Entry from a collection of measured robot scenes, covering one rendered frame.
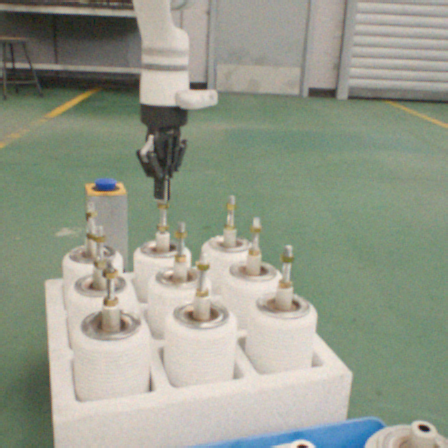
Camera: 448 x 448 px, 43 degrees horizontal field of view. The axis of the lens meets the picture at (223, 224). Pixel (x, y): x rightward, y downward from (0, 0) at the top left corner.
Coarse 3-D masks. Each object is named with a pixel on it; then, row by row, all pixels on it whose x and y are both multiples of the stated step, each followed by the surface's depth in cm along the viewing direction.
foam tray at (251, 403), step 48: (48, 288) 96; (48, 336) 82; (240, 336) 84; (240, 384) 73; (288, 384) 73; (336, 384) 76; (96, 432) 67; (144, 432) 69; (192, 432) 71; (240, 432) 73
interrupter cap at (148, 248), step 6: (144, 246) 96; (150, 246) 96; (174, 246) 97; (144, 252) 93; (150, 252) 94; (156, 252) 94; (162, 252) 95; (168, 252) 95; (174, 252) 94; (162, 258) 92
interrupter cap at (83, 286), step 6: (84, 276) 83; (90, 276) 84; (120, 276) 84; (78, 282) 82; (84, 282) 82; (90, 282) 82; (120, 282) 82; (126, 282) 82; (78, 288) 80; (84, 288) 80; (90, 288) 81; (120, 288) 80; (84, 294) 78; (90, 294) 78; (96, 294) 78; (102, 294) 78
